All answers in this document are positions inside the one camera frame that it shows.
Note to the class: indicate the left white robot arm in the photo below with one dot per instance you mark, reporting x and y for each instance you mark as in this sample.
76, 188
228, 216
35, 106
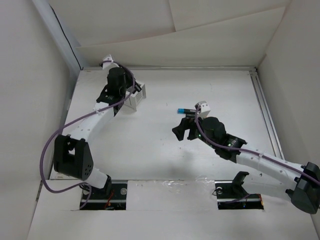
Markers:
72, 154

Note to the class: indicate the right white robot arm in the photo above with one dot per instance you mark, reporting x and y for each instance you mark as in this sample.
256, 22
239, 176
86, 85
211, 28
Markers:
301, 182

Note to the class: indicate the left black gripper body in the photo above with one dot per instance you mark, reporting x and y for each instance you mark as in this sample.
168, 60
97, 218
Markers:
129, 83

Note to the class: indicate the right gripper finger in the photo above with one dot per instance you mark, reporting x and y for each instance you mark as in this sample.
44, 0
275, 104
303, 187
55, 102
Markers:
184, 125
193, 133

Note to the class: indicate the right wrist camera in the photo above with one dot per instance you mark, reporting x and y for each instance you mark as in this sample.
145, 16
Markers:
202, 109

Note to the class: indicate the purple highlighter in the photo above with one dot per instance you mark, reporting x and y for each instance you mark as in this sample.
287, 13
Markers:
138, 88

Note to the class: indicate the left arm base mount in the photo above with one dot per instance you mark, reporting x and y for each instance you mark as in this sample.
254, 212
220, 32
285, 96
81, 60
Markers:
114, 200

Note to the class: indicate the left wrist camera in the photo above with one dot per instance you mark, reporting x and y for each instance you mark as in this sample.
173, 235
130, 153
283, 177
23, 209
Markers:
107, 61

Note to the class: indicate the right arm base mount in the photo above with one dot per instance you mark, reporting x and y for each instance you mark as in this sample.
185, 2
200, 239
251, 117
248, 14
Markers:
231, 195

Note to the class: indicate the blue highlighter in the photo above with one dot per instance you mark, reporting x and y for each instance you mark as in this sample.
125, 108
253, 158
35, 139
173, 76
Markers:
186, 111

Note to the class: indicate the white two-compartment organizer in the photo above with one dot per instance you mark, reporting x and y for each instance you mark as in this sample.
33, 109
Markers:
136, 97

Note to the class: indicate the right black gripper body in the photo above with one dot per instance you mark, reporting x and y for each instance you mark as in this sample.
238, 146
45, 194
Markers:
201, 121

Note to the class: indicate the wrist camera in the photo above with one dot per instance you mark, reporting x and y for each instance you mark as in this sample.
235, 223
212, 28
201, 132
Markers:
107, 61
202, 109

